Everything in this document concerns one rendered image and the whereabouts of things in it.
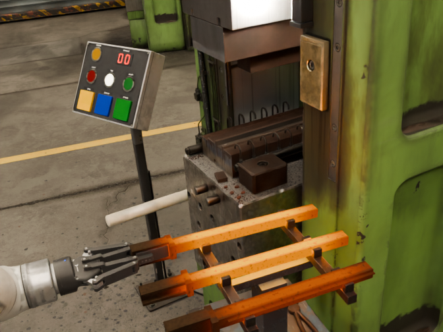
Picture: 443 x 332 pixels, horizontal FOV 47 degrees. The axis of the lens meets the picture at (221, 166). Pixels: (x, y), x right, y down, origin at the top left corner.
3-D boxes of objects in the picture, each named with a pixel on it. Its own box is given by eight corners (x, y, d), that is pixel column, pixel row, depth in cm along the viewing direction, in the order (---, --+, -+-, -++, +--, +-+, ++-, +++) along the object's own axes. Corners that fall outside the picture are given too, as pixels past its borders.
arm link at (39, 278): (33, 318, 102) (63, 309, 104) (22, 282, 97) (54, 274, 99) (29, 290, 109) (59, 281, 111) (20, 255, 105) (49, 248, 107)
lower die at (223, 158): (233, 178, 154) (231, 153, 150) (203, 153, 170) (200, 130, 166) (342, 141, 170) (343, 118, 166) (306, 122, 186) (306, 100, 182)
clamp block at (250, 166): (254, 195, 144) (252, 175, 141) (238, 182, 151) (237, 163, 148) (289, 182, 149) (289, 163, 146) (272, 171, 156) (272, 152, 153)
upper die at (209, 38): (225, 62, 137) (222, 27, 133) (192, 47, 153) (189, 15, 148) (347, 35, 154) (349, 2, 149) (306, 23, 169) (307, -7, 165)
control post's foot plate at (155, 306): (149, 314, 234) (146, 299, 229) (132, 286, 251) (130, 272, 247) (192, 296, 242) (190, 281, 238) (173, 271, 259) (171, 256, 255)
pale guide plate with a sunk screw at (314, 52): (321, 111, 125) (322, 42, 117) (299, 101, 132) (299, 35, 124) (327, 109, 126) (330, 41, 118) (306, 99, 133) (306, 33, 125)
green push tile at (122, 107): (126, 121, 182) (130, 101, 182) (112, 117, 186) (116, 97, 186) (129, 122, 183) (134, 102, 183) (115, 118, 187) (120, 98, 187)
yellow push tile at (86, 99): (89, 111, 193) (93, 92, 193) (76, 108, 197) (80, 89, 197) (92, 112, 194) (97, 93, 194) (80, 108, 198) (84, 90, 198)
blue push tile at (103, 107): (107, 116, 188) (111, 96, 187) (93, 112, 192) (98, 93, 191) (110, 117, 189) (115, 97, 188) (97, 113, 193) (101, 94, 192)
